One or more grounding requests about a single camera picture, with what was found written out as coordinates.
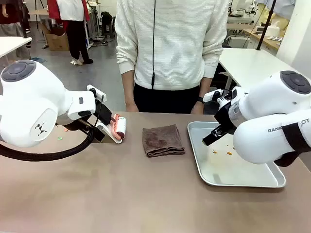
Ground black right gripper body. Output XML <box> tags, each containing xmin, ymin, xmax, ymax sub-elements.
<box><xmin>213</xmin><ymin>101</ymin><xmax>241</xmax><ymax>134</ymax></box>

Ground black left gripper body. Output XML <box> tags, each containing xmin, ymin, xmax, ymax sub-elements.
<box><xmin>96</xmin><ymin>103</ymin><xmax>113</xmax><ymax>125</ymax></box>

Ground pink handled lint roller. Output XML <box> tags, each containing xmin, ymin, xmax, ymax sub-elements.
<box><xmin>109</xmin><ymin>113</ymin><xmax>128</xmax><ymax>142</ymax></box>

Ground brown towel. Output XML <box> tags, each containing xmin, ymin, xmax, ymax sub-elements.
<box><xmin>142</xmin><ymin>124</ymin><xmax>186</xmax><ymax>158</ymax></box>

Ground person's right forearm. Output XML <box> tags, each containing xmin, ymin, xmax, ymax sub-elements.
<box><xmin>121</xmin><ymin>69</ymin><xmax>136</xmax><ymax>102</ymax></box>

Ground person's left forearm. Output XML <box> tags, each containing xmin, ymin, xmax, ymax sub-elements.
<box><xmin>197</xmin><ymin>77</ymin><xmax>211</xmax><ymax>99</ymax></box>

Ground person's right hand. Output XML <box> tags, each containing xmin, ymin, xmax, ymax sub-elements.
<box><xmin>124</xmin><ymin>100</ymin><xmax>140</xmax><ymax>113</ymax></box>

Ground person's left hand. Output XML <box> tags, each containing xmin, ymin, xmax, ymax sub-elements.
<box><xmin>190</xmin><ymin>102</ymin><xmax>204</xmax><ymax>115</ymax></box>

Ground white folded roller stand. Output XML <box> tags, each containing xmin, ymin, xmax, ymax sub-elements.
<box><xmin>96</xmin><ymin>122</ymin><xmax>123</xmax><ymax>145</ymax></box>

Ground silver metal tray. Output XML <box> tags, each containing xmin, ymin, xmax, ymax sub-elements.
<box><xmin>187</xmin><ymin>121</ymin><xmax>287</xmax><ymax>188</ymax></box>

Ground large white work table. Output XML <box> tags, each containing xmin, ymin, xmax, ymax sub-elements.
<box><xmin>218</xmin><ymin>47</ymin><xmax>311</xmax><ymax>88</ymax></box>

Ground black trousers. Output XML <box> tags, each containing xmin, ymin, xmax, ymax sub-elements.
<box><xmin>133</xmin><ymin>82</ymin><xmax>201</xmax><ymax>114</ymax></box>

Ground wooden workbench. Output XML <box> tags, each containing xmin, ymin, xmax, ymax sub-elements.
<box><xmin>242</xmin><ymin>28</ymin><xmax>285</xmax><ymax>52</ymax></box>

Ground brown cardboard box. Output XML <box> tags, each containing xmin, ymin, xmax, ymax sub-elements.
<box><xmin>39</xmin><ymin>23</ymin><xmax>70</xmax><ymax>52</ymax></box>

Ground bystander in red and white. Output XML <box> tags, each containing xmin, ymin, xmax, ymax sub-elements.
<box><xmin>47</xmin><ymin>0</ymin><xmax>94</xmax><ymax>66</ymax></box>

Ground white knit sweater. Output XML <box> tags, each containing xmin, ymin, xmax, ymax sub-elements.
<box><xmin>114</xmin><ymin>0</ymin><xmax>229</xmax><ymax>91</ymax></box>

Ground black stool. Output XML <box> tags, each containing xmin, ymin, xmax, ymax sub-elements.
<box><xmin>100</xmin><ymin>11</ymin><xmax>115</xmax><ymax>39</ymax></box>

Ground black stand pole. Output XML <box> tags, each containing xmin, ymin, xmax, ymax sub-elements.
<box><xmin>256</xmin><ymin>0</ymin><xmax>278</xmax><ymax>51</ymax></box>

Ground small white side table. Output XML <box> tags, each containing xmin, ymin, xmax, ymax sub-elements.
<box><xmin>0</xmin><ymin>36</ymin><xmax>33</xmax><ymax>59</ymax></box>

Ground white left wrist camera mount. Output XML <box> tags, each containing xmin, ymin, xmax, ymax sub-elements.
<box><xmin>86</xmin><ymin>84</ymin><xmax>107</xmax><ymax>98</ymax></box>

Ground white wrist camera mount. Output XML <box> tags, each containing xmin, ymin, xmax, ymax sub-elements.
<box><xmin>86</xmin><ymin>84</ymin><xmax>107</xmax><ymax>98</ymax></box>
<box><xmin>202</xmin><ymin>89</ymin><xmax>240</xmax><ymax>108</ymax></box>

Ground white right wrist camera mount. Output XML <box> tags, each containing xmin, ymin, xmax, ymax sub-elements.
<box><xmin>202</xmin><ymin>89</ymin><xmax>240</xmax><ymax>108</ymax></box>

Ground black hanging cord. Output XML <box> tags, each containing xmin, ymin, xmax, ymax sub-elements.
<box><xmin>151</xmin><ymin>0</ymin><xmax>156</xmax><ymax>90</ymax></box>

